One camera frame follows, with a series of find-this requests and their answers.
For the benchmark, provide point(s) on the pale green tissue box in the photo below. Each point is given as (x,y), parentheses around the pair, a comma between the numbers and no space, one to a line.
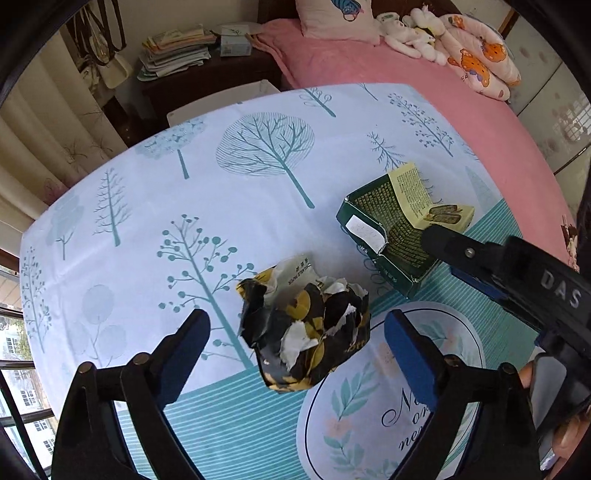
(235,42)

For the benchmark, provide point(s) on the pale round fan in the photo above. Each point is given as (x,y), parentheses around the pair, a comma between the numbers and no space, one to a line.
(256,28)

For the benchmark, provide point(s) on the person's right hand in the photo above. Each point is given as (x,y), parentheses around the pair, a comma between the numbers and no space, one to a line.
(570,434)

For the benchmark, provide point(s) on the green and cream box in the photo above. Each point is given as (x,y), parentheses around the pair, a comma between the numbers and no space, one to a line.
(369,207)

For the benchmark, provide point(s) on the pale wardrobe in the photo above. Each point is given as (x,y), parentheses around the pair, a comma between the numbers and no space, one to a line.
(554,92)

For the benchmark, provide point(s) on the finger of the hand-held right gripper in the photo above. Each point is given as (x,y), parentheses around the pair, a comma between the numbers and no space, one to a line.
(485,288)
(452,251)

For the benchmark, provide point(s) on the stack of books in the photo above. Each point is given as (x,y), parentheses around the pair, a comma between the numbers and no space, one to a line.
(175,53)

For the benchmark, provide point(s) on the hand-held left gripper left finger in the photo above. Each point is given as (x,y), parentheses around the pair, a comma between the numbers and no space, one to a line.
(182,360)

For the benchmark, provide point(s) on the white plush rabbit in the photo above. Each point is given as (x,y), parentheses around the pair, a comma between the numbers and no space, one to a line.
(411,44)

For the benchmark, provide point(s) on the small red patterned cloth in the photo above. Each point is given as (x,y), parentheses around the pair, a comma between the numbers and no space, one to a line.
(570,244)

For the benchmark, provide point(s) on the black yellow wrapper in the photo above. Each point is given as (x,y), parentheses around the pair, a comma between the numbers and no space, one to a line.
(300,332)

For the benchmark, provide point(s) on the window with metal grille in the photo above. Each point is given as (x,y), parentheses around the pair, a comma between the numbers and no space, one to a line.
(23,401)

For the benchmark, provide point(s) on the bear print bolster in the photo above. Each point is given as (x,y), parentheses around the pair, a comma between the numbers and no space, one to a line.
(480,55)

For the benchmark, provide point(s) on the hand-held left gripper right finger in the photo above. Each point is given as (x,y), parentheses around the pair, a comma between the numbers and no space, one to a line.
(411,360)

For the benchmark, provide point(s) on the dark wooden nightstand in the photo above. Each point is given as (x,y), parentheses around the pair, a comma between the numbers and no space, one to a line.
(184,87)

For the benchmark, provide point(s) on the cream curtain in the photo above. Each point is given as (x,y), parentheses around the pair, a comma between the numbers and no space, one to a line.
(37,138)

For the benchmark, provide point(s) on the tree print tablecloth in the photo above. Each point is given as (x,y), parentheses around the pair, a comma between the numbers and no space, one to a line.
(184,184)

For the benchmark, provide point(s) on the dark shoulder bag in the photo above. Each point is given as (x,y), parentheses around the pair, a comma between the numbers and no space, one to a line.
(113,23)

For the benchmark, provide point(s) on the pink bed blanket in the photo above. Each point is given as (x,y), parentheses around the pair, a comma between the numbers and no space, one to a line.
(415,69)

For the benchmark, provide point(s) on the white tote bag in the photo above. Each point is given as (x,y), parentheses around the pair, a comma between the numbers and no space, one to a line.
(113,69)

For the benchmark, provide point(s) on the white embroidered pillow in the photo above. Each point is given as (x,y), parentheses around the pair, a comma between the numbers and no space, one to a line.
(332,23)

